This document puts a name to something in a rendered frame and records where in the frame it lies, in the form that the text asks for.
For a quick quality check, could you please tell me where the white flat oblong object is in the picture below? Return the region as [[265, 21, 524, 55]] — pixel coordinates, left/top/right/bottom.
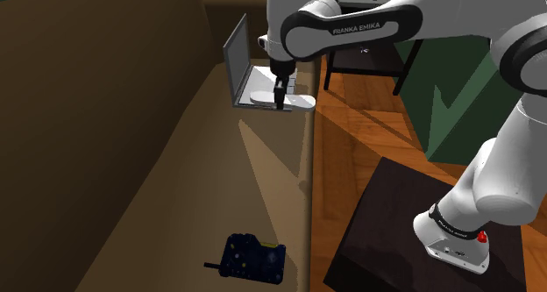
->
[[249, 90, 317, 113]]

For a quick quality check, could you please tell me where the grey open laptop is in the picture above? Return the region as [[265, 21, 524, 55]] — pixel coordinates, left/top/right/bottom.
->
[[222, 12, 309, 112]]

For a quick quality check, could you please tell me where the dark blue handheld radio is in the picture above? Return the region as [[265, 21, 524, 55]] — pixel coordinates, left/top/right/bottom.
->
[[202, 232, 288, 286]]

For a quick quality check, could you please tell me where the dark robot stand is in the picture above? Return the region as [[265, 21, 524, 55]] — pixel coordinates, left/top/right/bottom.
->
[[322, 156, 529, 292]]

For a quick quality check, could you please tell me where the black side table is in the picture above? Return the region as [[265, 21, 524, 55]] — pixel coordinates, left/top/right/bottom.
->
[[323, 0, 425, 96]]

